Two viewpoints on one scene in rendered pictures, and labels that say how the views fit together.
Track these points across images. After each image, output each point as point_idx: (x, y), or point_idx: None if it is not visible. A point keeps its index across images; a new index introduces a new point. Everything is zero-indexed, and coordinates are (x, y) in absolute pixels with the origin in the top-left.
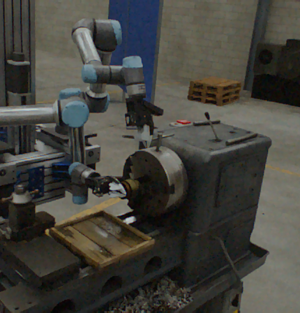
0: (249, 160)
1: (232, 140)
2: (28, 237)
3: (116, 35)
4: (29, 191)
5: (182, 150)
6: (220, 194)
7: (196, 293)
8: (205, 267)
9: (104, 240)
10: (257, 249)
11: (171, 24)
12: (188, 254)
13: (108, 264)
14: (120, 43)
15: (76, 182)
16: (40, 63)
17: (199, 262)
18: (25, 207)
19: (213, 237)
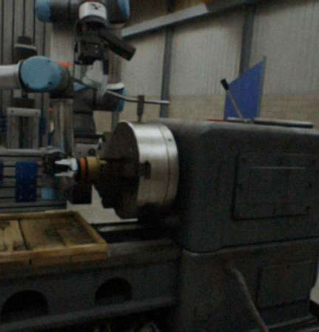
0: (295, 155)
1: (262, 118)
2: None
3: (118, 0)
4: (15, 190)
5: (179, 126)
6: (240, 198)
7: None
8: (219, 319)
9: (38, 238)
10: None
11: (285, 120)
12: (182, 289)
13: (4, 261)
14: (125, 12)
15: (43, 168)
16: None
17: (204, 307)
18: None
19: (228, 269)
